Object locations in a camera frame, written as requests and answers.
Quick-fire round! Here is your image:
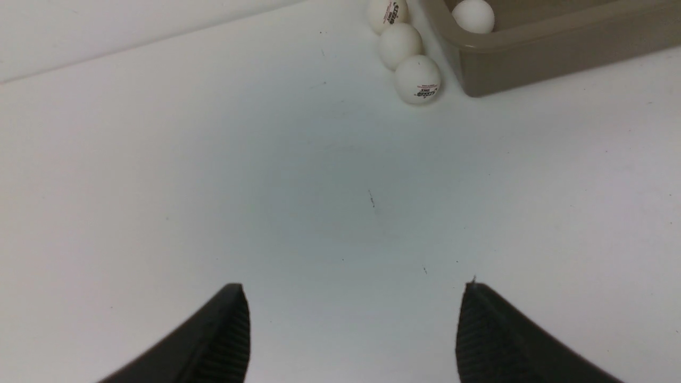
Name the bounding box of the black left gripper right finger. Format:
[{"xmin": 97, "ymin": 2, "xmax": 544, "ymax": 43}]
[{"xmin": 455, "ymin": 282, "xmax": 618, "ymax": 382}]

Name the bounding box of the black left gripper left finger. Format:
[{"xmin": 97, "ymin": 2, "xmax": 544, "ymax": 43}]
[{"xmin": 102, "ymin": 284, "xmax": 251, "ymax": 382}]

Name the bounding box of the white ping-pong ball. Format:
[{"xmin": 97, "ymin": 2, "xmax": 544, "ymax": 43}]
[
  {"xmin": 452, "ymin": 0, "xmax": 495, "ymax": 34},
  {"xmin": 394, "ymin": 54, "xmax": 442, "ymax": 105},
  {"xmin": 366, "ymin": 0, "xmax": 410, "ymax": 36},
  {"xmin": 377, "ymin": 23, "xmax": 423, "ymax": 72}
]

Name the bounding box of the tan plastic storage bin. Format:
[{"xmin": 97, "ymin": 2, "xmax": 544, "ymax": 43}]
[{"xmin": 421, "ymin": 1, "xmax": 680, "ymax": 97}]

